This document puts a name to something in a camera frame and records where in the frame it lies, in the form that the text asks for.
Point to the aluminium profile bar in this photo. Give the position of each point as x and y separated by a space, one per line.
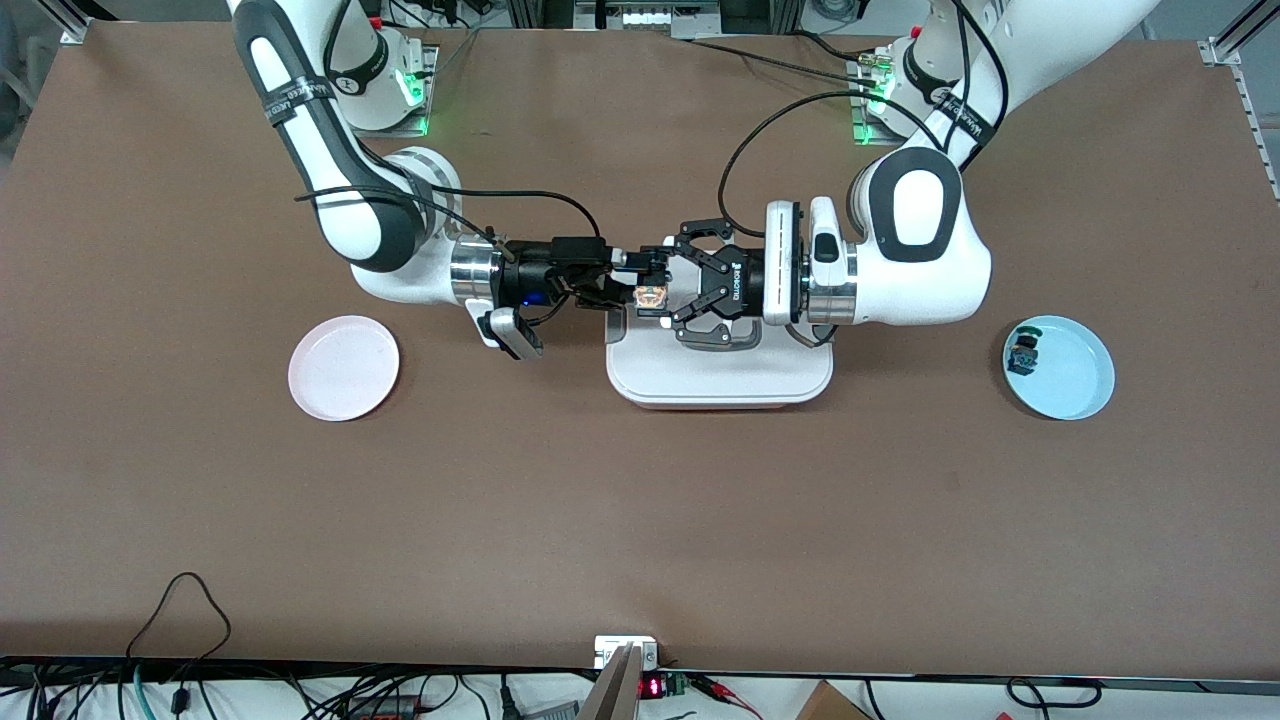
612 690

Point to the small white mounting box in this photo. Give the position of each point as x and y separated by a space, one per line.
610 645

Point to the orange push button switch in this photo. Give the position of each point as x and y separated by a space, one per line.
651 296

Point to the circuit board red display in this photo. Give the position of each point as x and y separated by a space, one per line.
662 686

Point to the brown cardboard piece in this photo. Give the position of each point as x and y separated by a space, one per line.
830 705

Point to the red test lead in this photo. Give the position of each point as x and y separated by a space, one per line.
725 695

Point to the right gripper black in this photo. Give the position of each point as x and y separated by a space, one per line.
526 275

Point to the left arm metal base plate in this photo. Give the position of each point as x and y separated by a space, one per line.
862 125

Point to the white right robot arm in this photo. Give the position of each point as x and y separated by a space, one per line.
370 230

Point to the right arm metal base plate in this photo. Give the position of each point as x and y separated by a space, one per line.
428 90

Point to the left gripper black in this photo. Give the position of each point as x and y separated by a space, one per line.
745 282

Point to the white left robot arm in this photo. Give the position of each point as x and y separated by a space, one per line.
920 270

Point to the green push button switch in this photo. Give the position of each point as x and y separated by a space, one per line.
1023 350

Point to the pink round plate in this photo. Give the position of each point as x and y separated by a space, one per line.
343 368

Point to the light blue round plate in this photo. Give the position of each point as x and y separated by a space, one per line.
1075 370

